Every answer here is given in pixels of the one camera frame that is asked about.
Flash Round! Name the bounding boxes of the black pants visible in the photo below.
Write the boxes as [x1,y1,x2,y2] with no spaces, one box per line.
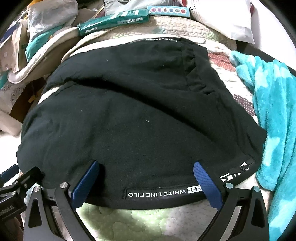
[16,38,266,209]

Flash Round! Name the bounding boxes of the teal long package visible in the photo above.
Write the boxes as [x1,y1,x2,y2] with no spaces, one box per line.
[77,9,149,36]

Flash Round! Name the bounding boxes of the light blue shapes box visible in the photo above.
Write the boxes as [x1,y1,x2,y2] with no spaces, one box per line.
[147,6,190,18]

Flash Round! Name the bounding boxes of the turquoise fleece blanket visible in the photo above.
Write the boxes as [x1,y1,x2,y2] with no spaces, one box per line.
[230,51,295,240]

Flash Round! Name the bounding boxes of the patchwork quilted bed cover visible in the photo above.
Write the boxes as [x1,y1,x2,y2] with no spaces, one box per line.
[62,16,249,240]

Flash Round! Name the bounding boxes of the clear plastic bag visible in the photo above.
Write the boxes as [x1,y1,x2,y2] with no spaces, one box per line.
[27,1,78,42]

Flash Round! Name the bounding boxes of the teal folded cloth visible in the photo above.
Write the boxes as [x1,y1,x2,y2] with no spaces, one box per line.
[25,26,63,62]

